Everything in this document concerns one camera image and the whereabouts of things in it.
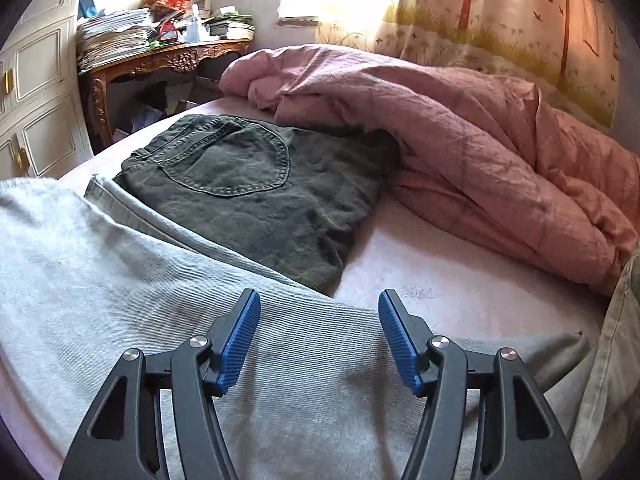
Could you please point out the light grey pants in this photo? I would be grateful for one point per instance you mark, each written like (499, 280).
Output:
(150, 285)

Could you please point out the stack of papers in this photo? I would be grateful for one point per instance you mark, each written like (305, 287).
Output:
(115, 35)

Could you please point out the dark green pants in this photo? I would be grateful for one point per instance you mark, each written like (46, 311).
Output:
(240, 185)

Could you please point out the tree print curtain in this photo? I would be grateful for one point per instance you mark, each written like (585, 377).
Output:
(500, 20)

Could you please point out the clear plastic bottle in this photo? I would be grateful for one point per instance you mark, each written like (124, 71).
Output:
(195, 25)

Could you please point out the carved wooden desk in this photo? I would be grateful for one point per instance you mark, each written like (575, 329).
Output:
(165, 57)

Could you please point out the pink quilt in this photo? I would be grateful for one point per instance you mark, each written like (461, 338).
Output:
(475, 135)

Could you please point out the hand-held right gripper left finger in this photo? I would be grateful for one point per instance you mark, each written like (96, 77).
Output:
(240, 345)

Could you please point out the stack of books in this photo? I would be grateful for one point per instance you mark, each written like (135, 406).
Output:
(230, 25)

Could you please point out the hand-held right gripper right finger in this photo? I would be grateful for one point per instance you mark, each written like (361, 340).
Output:
(400, 345)

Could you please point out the white wardrobe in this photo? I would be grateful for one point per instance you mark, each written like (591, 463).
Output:
(40, 85)

